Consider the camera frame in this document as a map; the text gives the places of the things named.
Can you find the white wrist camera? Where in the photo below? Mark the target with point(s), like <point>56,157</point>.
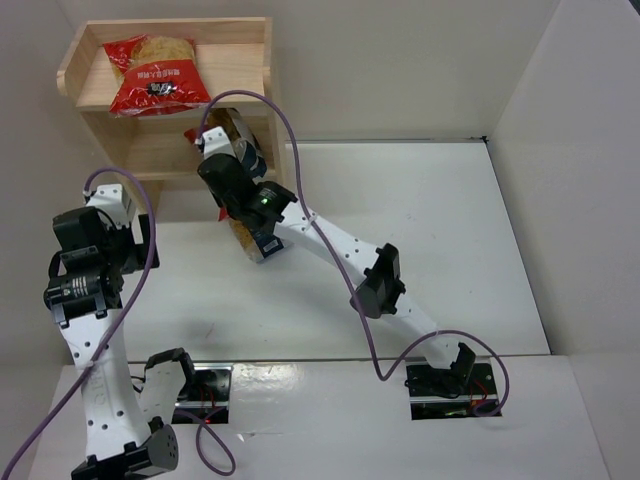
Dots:
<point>214,141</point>
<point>115,207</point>

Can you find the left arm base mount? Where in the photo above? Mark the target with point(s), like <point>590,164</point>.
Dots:
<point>205,394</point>

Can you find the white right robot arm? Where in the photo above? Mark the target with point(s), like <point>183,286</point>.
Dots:
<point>371,273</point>

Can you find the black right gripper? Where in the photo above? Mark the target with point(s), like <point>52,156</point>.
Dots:
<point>220,170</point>

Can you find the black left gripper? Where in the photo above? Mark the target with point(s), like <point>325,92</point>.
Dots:
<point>146,240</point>

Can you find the blue Agnesi penne bag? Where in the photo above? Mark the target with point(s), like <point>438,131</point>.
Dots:
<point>257,246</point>

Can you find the blue fusilli pasta bag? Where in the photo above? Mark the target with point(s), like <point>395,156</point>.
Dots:
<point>244,143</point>

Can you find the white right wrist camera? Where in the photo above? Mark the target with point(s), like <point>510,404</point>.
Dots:
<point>214,141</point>

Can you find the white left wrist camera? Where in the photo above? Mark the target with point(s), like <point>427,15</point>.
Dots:
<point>115,207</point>

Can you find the red pasta bag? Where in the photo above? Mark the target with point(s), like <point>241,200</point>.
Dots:
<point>157,75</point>

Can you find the red spaghetti packet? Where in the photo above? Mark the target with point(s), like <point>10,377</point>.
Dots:
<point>192,134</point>

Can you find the wooden shelf unit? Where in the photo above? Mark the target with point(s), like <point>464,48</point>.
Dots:
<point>233,54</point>

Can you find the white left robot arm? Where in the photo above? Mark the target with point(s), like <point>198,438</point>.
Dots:
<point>129,433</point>

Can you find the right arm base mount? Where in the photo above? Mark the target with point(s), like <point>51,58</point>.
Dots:
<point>466,389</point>

